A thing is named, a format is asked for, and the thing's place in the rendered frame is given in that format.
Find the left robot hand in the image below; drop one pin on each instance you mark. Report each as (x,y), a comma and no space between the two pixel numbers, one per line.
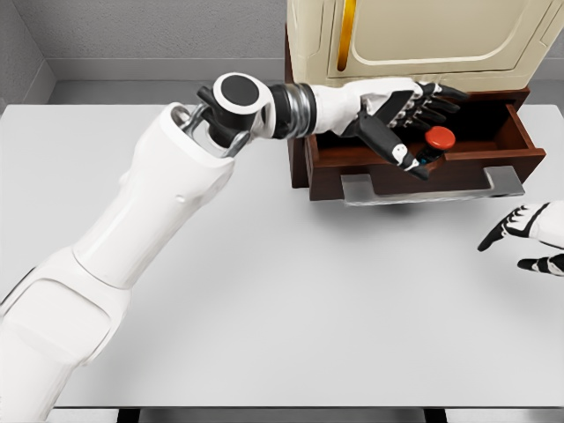
(379,94)

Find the red button switch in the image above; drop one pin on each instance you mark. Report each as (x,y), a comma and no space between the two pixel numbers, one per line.
(440,137)

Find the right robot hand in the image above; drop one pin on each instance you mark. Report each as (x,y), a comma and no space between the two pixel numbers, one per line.
(544,220)

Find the cream and brown small cabinet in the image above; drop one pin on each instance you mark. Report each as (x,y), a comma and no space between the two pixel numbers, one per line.
(418,35)

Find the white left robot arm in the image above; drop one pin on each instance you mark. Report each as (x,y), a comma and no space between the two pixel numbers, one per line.
(110,247)

